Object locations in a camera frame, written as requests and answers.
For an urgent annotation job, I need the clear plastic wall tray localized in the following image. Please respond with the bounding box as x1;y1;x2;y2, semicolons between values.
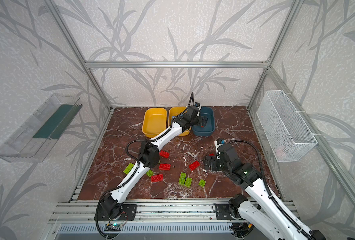
0;94;83;163

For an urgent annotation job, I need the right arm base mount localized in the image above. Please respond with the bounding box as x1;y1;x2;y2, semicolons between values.
212;204;241;221

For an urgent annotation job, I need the aluminium front rail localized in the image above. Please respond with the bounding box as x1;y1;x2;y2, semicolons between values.
49;197;301;224

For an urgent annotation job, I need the white wire mesh basket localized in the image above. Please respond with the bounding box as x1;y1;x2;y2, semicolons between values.
256;90;317;163

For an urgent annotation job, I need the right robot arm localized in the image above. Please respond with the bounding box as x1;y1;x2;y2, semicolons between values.
207;139;325;240

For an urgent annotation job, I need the left circuit board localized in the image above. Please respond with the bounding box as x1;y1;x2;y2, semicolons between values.
104;223;126;233

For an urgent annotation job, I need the middle yellow plastic bin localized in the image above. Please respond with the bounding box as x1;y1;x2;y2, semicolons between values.
167;107;186;127

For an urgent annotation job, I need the small green lego brick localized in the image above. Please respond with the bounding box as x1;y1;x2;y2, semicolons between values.
198;180;206;188

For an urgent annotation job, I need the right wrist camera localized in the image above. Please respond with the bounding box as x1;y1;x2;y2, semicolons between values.
214;139;225;150

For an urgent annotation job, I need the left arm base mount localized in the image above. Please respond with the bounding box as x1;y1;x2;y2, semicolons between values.
105;204;137;221

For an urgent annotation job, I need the yellow plastic bin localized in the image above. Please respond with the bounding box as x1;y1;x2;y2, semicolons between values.
142;108;167;138
167;107;186;127

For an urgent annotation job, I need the left yellow plastic bin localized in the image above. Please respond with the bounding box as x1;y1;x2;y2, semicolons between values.
142;108;167;138

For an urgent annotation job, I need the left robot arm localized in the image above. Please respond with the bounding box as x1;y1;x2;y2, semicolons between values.
94;102;207;224

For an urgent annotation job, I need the teal plastic bin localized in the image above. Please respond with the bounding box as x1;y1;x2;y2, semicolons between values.
192;107;215;137

